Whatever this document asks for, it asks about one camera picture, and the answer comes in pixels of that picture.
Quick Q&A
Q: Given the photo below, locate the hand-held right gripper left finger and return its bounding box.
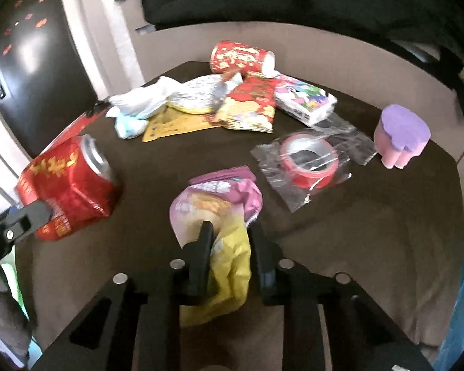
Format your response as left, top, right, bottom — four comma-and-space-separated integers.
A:
31, 221, 217, 371

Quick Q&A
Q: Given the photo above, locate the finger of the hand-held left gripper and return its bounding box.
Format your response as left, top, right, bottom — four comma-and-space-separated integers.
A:
0, 200, 55, 292

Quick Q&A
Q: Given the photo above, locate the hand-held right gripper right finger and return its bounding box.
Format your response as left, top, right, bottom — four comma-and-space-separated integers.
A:
249, 222, 436, 371

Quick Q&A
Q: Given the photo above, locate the purple yellow snack bag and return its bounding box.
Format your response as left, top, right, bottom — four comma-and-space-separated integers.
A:
169, 166, 264, 327

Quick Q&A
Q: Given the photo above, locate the crushed red drink can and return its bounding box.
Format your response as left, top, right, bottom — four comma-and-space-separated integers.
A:
15, 134, 123, 242

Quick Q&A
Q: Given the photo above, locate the round silver foil lid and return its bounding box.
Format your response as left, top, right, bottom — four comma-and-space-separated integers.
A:
168, 74, 229, 114

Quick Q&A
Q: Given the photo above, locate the red tape in plastic bag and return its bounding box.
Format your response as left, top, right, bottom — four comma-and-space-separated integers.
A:
251, 118, 376, 213

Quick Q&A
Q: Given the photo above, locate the red tape roll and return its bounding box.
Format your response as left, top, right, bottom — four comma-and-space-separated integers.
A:
280, 132, 340, 191

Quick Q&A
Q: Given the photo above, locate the red flat box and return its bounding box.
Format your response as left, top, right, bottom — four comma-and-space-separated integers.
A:
39, 102, 109, 155

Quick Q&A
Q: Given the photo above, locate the yellow flat packet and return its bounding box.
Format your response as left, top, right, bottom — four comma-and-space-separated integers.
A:
142, 106, 223, 143

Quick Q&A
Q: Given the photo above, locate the red snack bag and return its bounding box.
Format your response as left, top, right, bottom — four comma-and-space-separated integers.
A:
213, 73, 281, 134

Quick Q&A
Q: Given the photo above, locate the black glossy appliance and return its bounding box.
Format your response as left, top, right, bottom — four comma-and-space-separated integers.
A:
0, 0, 101, 159

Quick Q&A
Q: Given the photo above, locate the crumpled white blue wrapper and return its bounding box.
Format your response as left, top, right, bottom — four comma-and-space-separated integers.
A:
106, 76, 178, 140

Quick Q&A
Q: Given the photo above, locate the cartoon print tissue pack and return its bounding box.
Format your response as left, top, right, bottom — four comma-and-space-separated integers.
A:
274, 74, 338, 126

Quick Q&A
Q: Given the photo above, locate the red can lying down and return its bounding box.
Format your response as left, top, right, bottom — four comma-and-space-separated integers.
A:
210, 41, 277, 76

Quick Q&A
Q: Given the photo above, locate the pink purple foam block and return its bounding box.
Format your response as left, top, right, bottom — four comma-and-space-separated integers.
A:
373, 104, 432, 170

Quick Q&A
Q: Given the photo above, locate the beige sofa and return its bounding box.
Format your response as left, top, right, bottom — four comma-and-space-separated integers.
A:
127, 0, 464, 163

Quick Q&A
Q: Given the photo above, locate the blue plastic bag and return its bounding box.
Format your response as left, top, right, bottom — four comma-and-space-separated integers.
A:
433, 247, 464, 371

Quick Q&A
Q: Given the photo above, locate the black cloth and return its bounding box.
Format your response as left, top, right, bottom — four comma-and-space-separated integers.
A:
114, 0, 464, 70

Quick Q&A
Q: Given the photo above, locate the black bag strap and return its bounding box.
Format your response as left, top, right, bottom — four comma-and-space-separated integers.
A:
390, 39, 464, 136

